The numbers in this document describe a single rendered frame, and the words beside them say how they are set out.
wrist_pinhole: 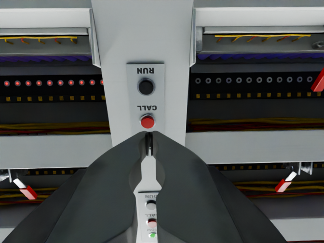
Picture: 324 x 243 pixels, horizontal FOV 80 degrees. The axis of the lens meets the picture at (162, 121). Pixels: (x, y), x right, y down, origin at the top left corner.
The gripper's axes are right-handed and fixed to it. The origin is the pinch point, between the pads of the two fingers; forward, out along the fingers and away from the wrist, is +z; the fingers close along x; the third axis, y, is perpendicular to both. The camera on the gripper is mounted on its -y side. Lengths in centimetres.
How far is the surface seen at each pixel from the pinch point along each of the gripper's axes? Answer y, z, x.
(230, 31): -5.5, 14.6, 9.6
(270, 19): -6.8, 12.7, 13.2
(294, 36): -4.6, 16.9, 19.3
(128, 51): -3.8, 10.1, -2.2
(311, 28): -5.7, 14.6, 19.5
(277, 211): 31.0, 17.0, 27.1
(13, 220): 31.3, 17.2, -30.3
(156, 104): 2.0, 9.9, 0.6
